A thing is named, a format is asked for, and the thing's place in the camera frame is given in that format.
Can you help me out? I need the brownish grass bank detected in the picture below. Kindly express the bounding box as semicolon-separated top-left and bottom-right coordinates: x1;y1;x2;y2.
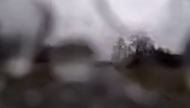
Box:
118;59;190;100

